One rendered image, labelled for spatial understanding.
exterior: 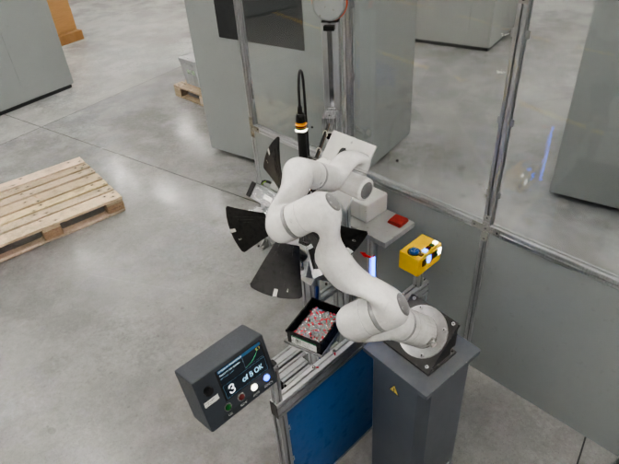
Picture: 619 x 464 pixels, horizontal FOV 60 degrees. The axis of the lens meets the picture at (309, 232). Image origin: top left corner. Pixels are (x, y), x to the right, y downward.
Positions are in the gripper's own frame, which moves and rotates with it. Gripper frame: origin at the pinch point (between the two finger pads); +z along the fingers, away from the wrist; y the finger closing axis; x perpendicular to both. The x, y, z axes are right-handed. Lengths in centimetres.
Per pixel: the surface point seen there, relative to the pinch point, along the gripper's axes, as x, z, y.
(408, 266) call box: -45, -37, 21
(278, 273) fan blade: -46.7, 1.5, -17.4
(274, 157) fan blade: -12.6, 29.7, 9.0
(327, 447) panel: -117, -37, -31
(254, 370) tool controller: -30, -42, -64
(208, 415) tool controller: -33, -43, -82
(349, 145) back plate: -13.8, 13.8, 40.9
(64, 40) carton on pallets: -146, 789, 204
